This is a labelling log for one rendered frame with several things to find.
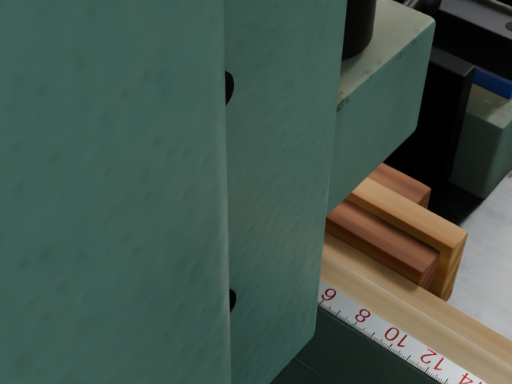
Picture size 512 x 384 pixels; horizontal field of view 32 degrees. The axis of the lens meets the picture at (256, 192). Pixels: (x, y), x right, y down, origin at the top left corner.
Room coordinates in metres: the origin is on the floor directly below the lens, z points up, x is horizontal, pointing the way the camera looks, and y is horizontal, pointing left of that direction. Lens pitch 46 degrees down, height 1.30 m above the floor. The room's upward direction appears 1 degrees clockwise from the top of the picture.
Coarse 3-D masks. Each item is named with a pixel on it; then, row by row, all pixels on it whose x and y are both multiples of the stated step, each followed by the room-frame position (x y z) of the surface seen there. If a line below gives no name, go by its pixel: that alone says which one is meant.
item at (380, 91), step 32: (384, 0) 0.35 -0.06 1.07; (384, 32) 0.33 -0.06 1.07; (416, 32) 0.33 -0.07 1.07; (352, 64) 0.30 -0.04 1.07; (384, 64) 0.30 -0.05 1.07; (416, 64) 0.33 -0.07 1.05; (352, 96) 0.28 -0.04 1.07; (384, 96) 0.31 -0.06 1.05; (416, 96) 0.33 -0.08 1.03; (352, 128) 0.29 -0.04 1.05; (384, 128) 0.31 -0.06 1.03; (352, 160) 0.29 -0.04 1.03
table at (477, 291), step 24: (432, 192) 0.39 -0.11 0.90; (456, 192) 0.39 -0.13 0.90; (504, 192) 0.39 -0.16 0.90; (456, 216) 0.37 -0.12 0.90; (480, 216) 0.37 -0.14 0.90; (504, 216) 0.37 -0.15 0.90; (480, 240) 0.35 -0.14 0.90; (504, 240) 0.35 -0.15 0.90; (480, 264) 0.33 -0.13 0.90; (504, 264) 0.33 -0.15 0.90; (456, 288) 0.32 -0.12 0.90; (480, 288) 0.32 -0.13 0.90; (504, 288) 0.32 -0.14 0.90; (480, 312) 0.30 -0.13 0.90; (504, 312) 0.30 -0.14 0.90; (504, 336) 0.28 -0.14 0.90
